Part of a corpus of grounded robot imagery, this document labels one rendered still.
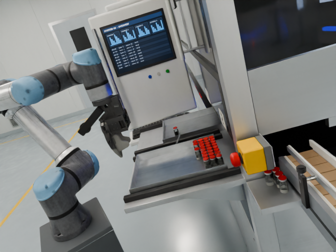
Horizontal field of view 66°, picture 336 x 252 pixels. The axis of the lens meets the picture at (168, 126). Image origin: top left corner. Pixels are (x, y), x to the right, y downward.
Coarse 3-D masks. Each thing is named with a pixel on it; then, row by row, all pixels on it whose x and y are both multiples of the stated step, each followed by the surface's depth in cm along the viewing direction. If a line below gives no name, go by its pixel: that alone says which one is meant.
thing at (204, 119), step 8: (192, 112) 142; (200, 112) 142; (208, 112) 142; (168, 120) 143; (176, 120) 143; (184, 120) 143; (192, 120) 140; (200, 120) 136; (208, 120) 133; (216, 120) 130; (168, 128) 139; (184, 128) 133; (192, 128) 130; (200, 128) 127; (208, 128) 118; (224, 128) 118; (168, 136) 129; (176, 136) 119; (184, 136) 119
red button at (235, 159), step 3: (231, 153) 71; (234, 153) 71; (237, 153) 70; (231, 156) 70; (234, 156) 70; (237, 156) 70; (231, 159) 70; (234, 159) 70; (237, 159) 69; (240, 159) 71; (231, 162) 71; (234, 162) 70; (237, 162) 70; (234, 165) 70; (237, 165) 70; (240, 165) 70
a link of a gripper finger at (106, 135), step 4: (104, 128) 83; (104, 132) 82; (108, 132) 83; (104, 136) 83; (108, 136) 83; (108, 140) 83; (112, 140) 84; (108, 144) 84; (112, 144) 85; (112, 148) 86
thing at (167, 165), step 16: (176, 144) 111; (192, 144) 111; (144, 160) 113; (160, 160) 108; (176, 160) 104; (192, 160) 101; (144, 176) 100; (160, 176) 97; (176, 176) 94; (192, 176) 87
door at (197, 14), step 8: (192, 0) 92; (192, 8) 98; (200, 8) 79; (192, 16) 105; (200, 16) 84; (200, 24) 89; (200, 32) 95; (200, 40) 102; (208, 40) 81; (200, 48) 109; (208, 48) 86; (208, 56) 92
